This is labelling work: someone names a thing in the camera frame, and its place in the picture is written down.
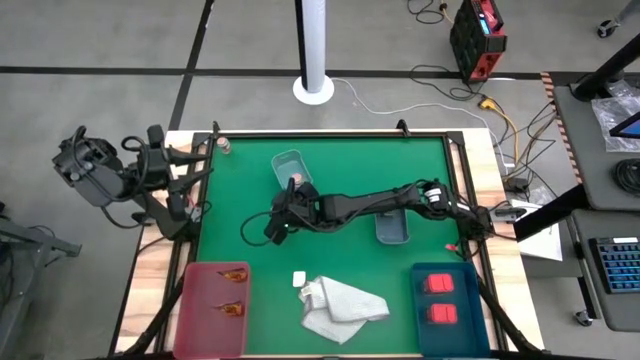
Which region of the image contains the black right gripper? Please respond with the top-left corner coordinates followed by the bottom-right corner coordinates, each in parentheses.
top-left (262, 177), bottom-right (327, 247)

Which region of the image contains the orange spice packet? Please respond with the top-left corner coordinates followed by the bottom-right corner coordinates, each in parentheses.
top-left (214, 301), bottom-right (246, 318)
top-left (217, 268), bottom-right (250, 284)

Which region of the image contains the clear plastic wrap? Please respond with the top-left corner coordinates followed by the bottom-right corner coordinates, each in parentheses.
top-left (528, 185), bottom-right (554, 207)

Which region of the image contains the white knitted cloth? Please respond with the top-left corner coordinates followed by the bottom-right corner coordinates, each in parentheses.
top-left (298, 274), bottom-right (391, 346)

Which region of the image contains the dull blue-grey small basket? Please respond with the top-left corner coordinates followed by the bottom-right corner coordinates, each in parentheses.
top-left (374, 208), bottom-right (411, 246)

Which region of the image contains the clear plastic bag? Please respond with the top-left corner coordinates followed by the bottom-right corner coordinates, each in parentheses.
top-left (589, 79), bottom-right (640, 154)

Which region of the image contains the white floor cable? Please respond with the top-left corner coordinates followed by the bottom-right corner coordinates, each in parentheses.
top-left (331, 77), bottom-right (507, 162)

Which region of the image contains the tablet screen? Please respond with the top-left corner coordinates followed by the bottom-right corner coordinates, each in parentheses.
top-left (607, 110), bottom-right (640, 139)

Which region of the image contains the black floor cable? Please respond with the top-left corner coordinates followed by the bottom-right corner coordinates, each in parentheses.
top-left (408, 63), bottom-right (485, 102)
top-left (405, 0), bottom-right (446, 25)

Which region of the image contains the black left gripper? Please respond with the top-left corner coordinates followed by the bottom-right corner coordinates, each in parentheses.
top-left (121, 124), bottom-right (215, 223)

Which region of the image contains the coiled black cable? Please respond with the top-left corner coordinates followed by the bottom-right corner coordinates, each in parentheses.
top-left (613, 157), bottom-right (640, 197)

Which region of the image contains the red and black power station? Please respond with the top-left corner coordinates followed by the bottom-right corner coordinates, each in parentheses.
top-left (448, 0), bottom-right (508, 85)

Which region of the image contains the black desk leg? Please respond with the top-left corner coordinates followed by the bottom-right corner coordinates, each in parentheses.
top-left (512, 182), bottom-right (592, 243)

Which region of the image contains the white paper sheet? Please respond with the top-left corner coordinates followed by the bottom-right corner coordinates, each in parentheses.
top-left (516, 199), bottom-right (565, 263)

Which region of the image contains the pink plastic bin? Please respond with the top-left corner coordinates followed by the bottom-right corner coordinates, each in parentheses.
top-left (173, 260), bottom-right (252, 360)

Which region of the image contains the chair caster wheel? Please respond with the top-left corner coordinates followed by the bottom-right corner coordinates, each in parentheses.
top-left (595, 17), bottom-right (622, 39)

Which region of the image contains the yellow extension cable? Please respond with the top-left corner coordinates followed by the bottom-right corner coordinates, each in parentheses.
top-left (476, 96), bottom-right (522, 162)

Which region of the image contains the green table mat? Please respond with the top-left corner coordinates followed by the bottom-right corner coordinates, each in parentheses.
top-left (194, 135), bottom-right (464, 357)

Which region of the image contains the dark blue plastic bin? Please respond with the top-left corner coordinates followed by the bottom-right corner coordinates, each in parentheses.
top-left (409, 261), bottom-right (492, 359)

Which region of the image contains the white pole with round base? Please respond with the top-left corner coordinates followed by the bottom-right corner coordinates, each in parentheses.
top-left (291, 0), bottom-right (336, 107)

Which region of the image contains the clear plastic container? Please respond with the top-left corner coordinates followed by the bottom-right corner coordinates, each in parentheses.
top-left (270, 148), bottom-right (315, 191)

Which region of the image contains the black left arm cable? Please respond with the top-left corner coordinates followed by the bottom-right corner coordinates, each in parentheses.
top-left (69, 124), bottom-right (151, 230)

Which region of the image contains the grey keyboard desk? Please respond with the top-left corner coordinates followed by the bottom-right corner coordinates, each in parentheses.
top-left (568, 207), bottom-right (640, 333)

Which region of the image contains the grey metal stand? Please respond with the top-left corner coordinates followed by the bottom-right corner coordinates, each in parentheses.
top-left (0, 202), bottom-right (83, 360)

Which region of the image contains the backlit keyboard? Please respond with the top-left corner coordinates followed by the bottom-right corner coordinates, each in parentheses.
top-left (588, 235), bottom-right (640, 295)

